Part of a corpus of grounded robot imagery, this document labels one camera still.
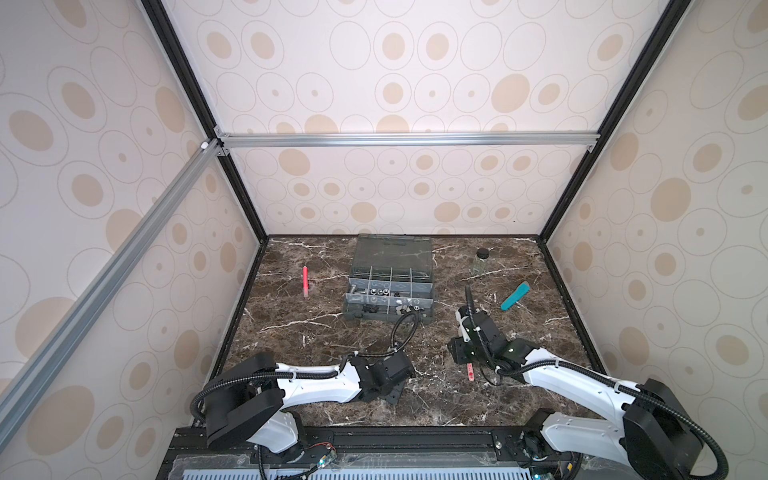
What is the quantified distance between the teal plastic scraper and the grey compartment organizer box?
251 millimetres

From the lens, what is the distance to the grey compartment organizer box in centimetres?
99

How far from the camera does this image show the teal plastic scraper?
40.1 inches
